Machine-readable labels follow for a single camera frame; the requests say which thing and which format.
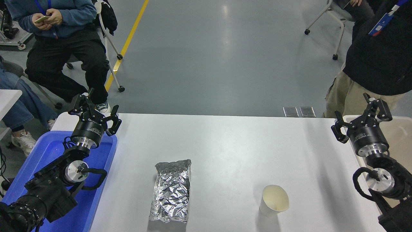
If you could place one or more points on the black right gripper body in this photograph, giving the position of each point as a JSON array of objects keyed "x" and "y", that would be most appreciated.
[{"x": 368, "y": 137}]

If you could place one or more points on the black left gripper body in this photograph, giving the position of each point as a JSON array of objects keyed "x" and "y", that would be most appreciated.
[{"x": 88, "y": 130}]

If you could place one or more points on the white paper cup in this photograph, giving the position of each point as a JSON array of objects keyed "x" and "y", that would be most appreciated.
[{"x": 273, "y": 199}]

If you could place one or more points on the yellow-green phone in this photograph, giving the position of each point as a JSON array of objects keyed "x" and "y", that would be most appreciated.
[{"x": 42, "y": 19}]

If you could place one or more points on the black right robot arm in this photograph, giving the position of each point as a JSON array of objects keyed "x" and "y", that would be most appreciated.
[{"x": 394, "y": 190}]

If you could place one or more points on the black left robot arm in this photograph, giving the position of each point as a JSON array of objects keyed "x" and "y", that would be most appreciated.
[{"x": 48, "y": 193}]

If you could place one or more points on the person's right hand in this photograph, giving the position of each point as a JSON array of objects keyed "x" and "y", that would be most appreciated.
[{"x": 40, "y": 25}]

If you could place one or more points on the person's left hand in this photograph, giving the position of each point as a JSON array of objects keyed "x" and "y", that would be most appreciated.
[{"x": 55, "y": 16}]

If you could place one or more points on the person's hand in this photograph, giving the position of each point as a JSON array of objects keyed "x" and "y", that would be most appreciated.
[{"x": 355, "y": 2}]

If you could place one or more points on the large pale bin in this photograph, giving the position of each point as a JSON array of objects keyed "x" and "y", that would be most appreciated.
[{"x": 399, "y": 132}]

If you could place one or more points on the blue plastic tray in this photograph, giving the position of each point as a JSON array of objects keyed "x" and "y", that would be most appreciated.
[{"x": 48, "y": 151}]

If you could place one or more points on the standing person with badge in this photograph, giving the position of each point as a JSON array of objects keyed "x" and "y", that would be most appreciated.
[{"x": 376, "y": 58}]

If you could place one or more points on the metal floor plate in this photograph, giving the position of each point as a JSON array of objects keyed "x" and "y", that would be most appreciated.
[{"x": 291, "y": 111}]

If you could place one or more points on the seated person holding phone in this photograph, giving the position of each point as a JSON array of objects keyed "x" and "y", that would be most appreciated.
[{"x": 67, "y": 48}]

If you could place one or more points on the seated person with white shoe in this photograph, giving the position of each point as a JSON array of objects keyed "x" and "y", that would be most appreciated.
[{"x": 22, "y": 100}]

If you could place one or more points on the white wheeled chair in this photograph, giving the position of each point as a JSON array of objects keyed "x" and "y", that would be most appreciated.
[
  {"x": 338, "y": 19},
  {"x": 109, "y": 48}
]

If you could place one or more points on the small white table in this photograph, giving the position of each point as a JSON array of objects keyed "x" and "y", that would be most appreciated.
[{"x": 8, "y": 100}]

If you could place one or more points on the grey wheeled chair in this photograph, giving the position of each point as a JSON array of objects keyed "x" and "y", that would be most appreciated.
[{"x": 14, "y": 69}]

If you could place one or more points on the blue and red badge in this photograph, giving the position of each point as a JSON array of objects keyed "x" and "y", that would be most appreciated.
[{"x": 381, "y": 24}]

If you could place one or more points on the crumpled silver foil tray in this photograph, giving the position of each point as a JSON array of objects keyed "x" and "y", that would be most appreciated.
[{"x": 170, "y": 193}]

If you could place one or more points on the black jacket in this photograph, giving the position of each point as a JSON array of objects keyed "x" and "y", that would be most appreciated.
[{"x": 107, "y": 16}]

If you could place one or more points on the seated person by wheeled chair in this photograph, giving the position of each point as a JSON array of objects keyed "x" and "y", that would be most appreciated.
[{"x": 362, "y": 11}]

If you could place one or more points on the white equipment cart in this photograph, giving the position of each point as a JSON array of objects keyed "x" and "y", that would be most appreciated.
[{"x": 11, "y": 37}]

